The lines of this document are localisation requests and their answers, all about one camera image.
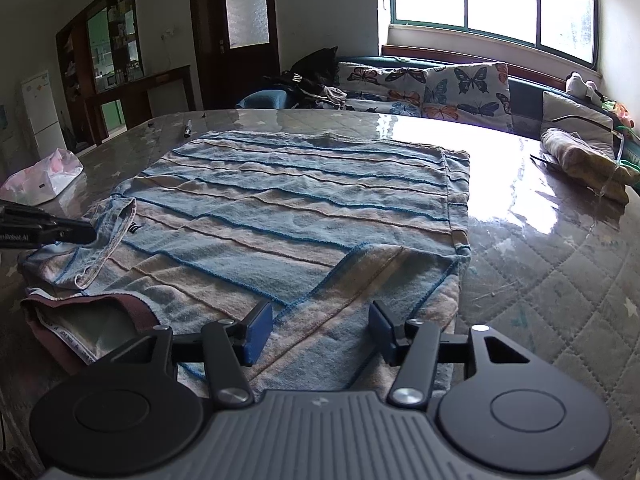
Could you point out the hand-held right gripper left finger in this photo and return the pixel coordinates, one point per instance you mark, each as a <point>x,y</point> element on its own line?
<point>260,330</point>

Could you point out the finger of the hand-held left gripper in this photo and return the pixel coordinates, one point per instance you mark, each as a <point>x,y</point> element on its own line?
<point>75,232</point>

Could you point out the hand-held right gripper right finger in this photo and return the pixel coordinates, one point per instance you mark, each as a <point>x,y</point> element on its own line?
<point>380,327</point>

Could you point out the blue beige striped garment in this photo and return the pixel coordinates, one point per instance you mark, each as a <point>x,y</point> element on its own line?
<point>275,220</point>

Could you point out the dark clothes pile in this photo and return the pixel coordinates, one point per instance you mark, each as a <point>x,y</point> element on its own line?
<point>310,95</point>

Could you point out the pink white plastic bag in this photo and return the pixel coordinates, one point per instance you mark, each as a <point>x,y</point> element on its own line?
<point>45,175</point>

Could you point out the white refrigerator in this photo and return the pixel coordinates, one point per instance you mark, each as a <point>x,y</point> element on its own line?
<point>42,110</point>

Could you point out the black marker pen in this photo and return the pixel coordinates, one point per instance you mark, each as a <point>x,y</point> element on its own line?
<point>187,128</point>

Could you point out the dark wooden display cabinet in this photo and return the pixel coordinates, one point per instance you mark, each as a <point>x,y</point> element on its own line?
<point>150,95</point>

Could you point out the blue corner bench sofa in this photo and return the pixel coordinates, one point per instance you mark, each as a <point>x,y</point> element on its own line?
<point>265,99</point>

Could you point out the dark wooden glass door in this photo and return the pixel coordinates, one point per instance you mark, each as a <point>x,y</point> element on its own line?
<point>250,75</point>

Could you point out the large butterfly print pillow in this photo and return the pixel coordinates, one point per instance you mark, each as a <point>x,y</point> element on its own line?
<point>465,90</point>

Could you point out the folded yellow beige blanket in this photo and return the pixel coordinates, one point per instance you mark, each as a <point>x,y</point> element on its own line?
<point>575,155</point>

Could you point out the grey pillow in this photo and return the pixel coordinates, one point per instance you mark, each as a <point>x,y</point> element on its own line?
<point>570,110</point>

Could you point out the black white plush toy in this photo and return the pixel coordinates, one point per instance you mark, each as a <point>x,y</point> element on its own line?
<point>577,85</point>

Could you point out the orange green plush toy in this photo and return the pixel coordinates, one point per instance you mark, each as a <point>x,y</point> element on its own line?
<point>620,115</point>

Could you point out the teal wall picture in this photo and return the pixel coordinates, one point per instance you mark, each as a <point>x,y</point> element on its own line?
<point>3,119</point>

